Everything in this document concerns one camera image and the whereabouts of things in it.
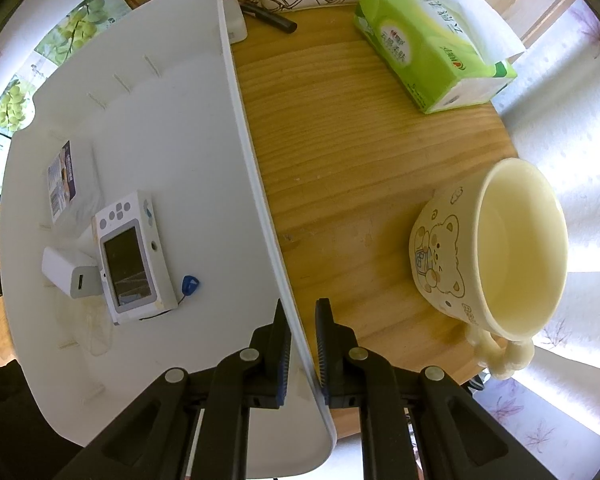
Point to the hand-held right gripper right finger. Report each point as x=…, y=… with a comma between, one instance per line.
x=322, y=355

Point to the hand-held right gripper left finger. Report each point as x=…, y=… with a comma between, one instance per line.
x=279, y=360

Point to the white power adapter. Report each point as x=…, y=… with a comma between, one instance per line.
x=62, y=267

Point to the white plastic tray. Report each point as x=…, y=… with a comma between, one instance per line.
x=170, y=135

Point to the small blue tag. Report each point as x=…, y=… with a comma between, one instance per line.
x=190, y=284

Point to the cream bear-print mug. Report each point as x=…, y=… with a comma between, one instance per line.
x=445, y=255

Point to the green tissue pack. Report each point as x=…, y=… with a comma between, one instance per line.
x=420, y=45

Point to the black pen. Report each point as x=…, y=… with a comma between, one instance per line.
x=275, y=20

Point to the white plastic block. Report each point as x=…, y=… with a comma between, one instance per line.
x=236, y=22

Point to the white digital camera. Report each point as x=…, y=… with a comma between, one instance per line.
x=130, y=265

